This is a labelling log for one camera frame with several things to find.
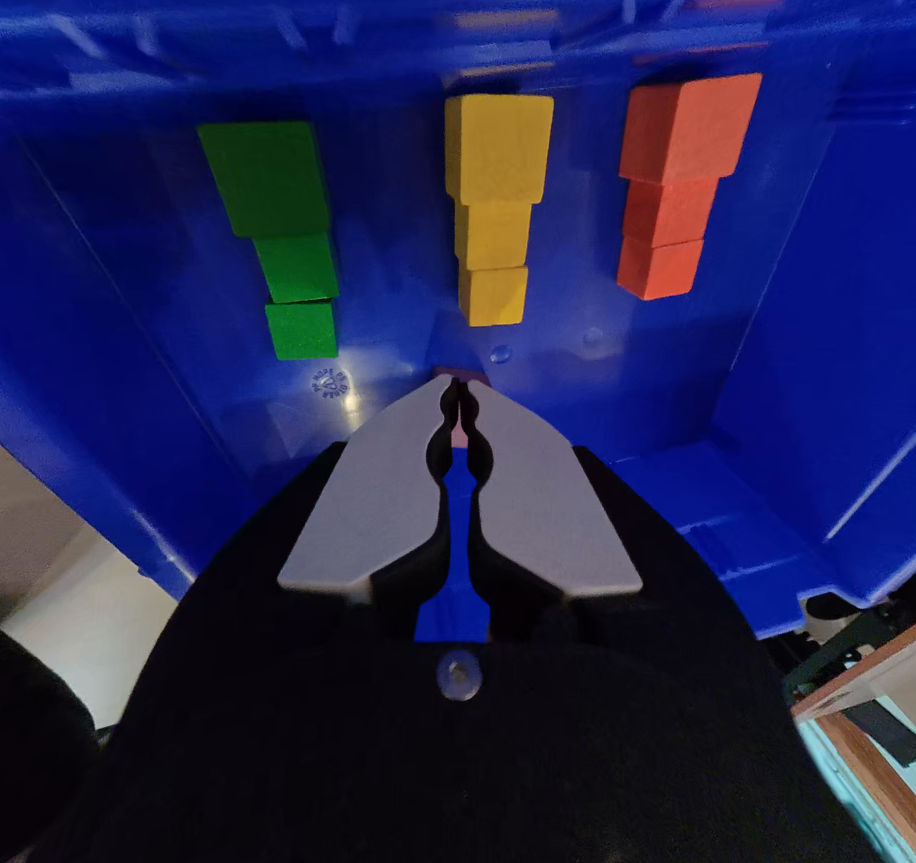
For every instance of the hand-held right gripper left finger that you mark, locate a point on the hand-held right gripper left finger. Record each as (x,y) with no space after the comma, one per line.
(379,498)

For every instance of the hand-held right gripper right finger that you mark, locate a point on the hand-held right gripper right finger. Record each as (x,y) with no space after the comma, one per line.
(544,512)

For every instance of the purple wooden cube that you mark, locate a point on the purple wooden cube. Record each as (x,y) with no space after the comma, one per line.
(474,375)

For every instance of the large blue plastic bin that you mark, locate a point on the large blue plastic bin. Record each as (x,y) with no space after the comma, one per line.
(143,304)

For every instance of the green wooden cube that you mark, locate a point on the green wooden cube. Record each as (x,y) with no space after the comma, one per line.
(265,175)
(297,269)
(300,329)

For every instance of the yellow wooden cube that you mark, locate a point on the yellow wooden cube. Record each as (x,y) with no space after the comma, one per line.
(492,236)
(492,296)
(497,147)

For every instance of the orange wooden cube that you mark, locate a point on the orange wooden cube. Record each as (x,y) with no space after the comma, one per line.
(687,129)
(658,269)
(669,211)

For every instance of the wooden board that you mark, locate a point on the wooden board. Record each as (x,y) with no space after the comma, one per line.
(877,770)

